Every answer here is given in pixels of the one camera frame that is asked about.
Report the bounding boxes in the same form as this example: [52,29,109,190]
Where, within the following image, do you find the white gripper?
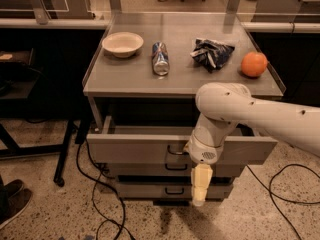
[184,135,223,207]

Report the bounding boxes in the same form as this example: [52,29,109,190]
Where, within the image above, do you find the grey top drawer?
[87,116,277,165]

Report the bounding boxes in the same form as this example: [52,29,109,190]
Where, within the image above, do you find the grey drawer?
[108,164,244,177]
[87,116,277,165]
[116,183,233,199]

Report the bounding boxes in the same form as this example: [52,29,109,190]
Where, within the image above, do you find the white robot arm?
[185,82,320,206]

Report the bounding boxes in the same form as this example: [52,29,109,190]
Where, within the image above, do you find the grey bottom drawer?
[116,183,233,199]

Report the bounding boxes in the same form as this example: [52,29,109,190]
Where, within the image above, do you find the grey middle drawer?
[108,164,244,177]

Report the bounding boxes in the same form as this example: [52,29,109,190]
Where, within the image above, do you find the grey metal drawer cabinet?
[81,11,287,207]

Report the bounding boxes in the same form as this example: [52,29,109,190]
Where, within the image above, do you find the crumpled blue chip bag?
[190,38,235,73]

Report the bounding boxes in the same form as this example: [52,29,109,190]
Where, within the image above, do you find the orange fruit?
[241,52,267,78]

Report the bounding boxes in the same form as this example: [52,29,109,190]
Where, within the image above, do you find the silver blue soda can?
[152,42,170,76]

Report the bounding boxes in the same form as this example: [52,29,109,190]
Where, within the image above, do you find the white paper bowl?
[102,32,144,58]

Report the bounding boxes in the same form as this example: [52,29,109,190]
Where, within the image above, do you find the dark shoes at left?
[0,179,32,229]

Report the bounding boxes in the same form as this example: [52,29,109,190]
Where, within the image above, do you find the black cable on right floor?
[245,163,320,240]

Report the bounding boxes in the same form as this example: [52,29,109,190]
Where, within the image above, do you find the black cable on floor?
[75,130,136,240]
[245,163,320,240]

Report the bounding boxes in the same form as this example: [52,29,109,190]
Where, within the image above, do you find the black cable on left floor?
[75,130,136,240]

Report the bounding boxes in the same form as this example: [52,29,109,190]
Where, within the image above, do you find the black table frame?
[0,120,90,187]

